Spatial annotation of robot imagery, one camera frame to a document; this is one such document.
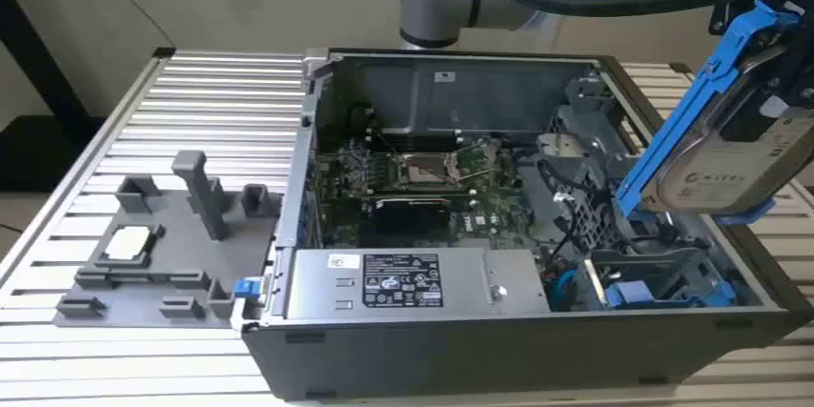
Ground hard disk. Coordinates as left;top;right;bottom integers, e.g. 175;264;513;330
614;0;814;228

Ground coloured strand power wire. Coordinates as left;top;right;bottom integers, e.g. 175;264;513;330
540;256;578;284

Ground disk bay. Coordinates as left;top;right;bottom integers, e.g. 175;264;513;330
584;234;744;313

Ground silver metal drive cage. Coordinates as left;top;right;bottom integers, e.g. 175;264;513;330
537;75;644;255

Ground dark plastic fan shroud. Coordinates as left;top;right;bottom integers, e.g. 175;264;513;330
317;61;565;136

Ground green motherboard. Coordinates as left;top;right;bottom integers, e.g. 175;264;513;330
314;132;556;251

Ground CPU socket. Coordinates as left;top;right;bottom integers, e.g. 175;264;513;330
387;139;498;189

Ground black open PC case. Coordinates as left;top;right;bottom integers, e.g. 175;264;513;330
231;47;814;402

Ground silver power supply unit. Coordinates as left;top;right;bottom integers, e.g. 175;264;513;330
283;248;553;320

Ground blue case latch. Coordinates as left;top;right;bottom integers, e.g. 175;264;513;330
231;276;263;302

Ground grey parts rack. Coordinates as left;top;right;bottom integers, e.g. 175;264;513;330
54;149;286;330

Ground silver CPU plate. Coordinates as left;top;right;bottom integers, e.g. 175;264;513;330
105;227;154;260

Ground blue wire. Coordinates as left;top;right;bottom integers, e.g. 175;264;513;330
545;267;580;312

